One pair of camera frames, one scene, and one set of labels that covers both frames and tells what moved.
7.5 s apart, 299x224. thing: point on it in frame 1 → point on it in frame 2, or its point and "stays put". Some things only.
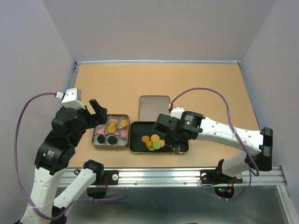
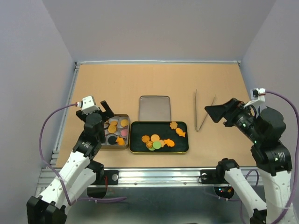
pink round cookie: [124, 133] stays put
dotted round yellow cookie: [124, 122] stays put
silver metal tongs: [176, 149] → [195, 122]
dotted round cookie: [111, 129] stays put
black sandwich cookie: [112, 140] stays put
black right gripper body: [171, 138] → [239, 114]
